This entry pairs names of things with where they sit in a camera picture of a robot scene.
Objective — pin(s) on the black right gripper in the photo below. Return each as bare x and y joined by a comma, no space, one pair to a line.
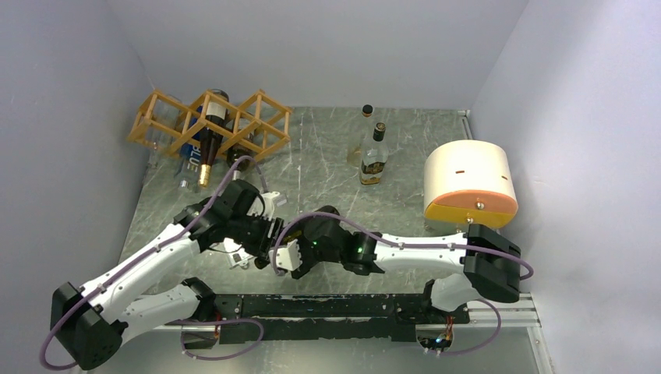
307,262

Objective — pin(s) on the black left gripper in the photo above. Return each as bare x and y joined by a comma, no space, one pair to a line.
265,243

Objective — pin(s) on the clear whisky bottle black label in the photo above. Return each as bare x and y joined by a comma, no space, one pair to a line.
374,155

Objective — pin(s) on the clear round glass bottle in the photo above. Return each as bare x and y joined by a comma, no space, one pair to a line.
357,134

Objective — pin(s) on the dark green wine bottle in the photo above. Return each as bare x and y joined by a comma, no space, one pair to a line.
263,261

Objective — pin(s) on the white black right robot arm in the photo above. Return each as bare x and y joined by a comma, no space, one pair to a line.
480,262

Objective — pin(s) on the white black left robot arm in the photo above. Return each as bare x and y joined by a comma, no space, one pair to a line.
93,320

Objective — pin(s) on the blue labelled clear bottle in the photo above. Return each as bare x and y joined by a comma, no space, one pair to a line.
187,174

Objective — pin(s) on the wooden wine rack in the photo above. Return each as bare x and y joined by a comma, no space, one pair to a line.
265,133

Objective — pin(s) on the red wine bottle gold cap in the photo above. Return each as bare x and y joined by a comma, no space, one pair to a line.
210,141

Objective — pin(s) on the clear plastic blister package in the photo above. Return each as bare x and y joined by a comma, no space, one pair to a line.
239,259

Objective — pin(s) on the cream orange cylindrical drawer box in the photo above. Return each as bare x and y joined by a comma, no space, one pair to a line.
469,182

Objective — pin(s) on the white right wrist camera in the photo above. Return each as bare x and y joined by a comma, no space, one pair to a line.
289,257

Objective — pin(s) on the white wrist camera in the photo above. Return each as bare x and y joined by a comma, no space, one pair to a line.
289,257
266,203

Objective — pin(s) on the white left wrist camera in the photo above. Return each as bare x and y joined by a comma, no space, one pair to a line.
266,203

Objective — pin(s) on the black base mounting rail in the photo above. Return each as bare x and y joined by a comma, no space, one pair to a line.
313,317

